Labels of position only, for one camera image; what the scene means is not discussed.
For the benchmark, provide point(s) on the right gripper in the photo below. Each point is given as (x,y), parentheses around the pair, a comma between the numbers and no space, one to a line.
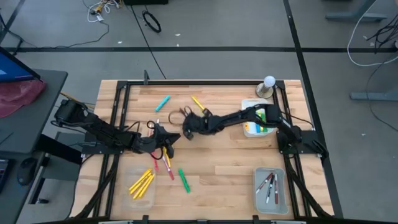
(200,124)

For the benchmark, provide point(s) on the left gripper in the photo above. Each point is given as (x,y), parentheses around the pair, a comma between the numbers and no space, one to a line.
(152,141)

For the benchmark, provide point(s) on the yellow thin marker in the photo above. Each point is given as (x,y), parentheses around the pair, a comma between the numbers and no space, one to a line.
(140,180)
(143,186)
(168,160)
(141,183)
(146,187)
(198,103)

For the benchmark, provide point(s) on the red and white thin marker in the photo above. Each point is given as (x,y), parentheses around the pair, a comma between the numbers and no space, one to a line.
(169,171)

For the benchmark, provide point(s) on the teal highlighter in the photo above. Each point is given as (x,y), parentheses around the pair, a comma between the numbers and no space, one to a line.
(163,103)

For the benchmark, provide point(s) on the orange highlighter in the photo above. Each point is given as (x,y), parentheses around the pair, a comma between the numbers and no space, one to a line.
(247,127)

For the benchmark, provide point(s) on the blue highlighter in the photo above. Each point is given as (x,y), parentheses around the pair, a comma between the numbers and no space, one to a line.
(258,128)

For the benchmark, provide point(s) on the yellow highlighter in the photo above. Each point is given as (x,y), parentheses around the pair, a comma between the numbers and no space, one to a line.
(259,112)

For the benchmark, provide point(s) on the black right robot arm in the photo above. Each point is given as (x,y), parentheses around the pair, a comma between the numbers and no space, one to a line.
(236,118)

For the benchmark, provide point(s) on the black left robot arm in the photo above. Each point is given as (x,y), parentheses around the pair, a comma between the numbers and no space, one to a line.
(99,130)

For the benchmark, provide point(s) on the white plastic bin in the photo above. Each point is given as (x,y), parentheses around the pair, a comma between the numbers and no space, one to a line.
(247,105)

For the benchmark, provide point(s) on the clear plastic bin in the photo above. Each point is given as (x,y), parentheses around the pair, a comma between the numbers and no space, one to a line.
(133,205)

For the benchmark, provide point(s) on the white bulb on metal stand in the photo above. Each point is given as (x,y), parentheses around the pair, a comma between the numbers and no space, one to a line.
(269,81)

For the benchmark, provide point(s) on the grey plastic bin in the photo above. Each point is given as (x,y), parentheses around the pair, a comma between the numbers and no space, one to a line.
(259,202)

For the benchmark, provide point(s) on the black box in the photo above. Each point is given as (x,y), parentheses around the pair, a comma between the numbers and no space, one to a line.
(146,2)

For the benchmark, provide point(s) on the black side desk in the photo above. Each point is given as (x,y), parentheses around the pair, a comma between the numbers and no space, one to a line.
(37,124)

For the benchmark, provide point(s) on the black computer mouse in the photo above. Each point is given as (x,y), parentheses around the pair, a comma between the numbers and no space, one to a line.
(26,169)

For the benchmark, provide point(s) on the dark red cloth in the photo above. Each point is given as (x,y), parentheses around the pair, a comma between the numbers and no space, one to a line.
(18,95)

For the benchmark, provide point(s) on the laptop with blue screen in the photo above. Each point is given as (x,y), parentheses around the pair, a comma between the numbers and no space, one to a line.
(12,70)

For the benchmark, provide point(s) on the grey desk foot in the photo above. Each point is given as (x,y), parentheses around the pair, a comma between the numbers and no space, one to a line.
(354,16)
(373,96)

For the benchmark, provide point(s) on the black curved bracket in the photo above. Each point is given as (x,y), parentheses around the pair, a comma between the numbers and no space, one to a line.
(146,77)

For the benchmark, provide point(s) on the black frame clamp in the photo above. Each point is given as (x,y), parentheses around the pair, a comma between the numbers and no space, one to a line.
(255,218)
(145,218)

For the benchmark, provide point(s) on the black desk leg frame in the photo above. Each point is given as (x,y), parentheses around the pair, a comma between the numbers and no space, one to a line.
(59,149)

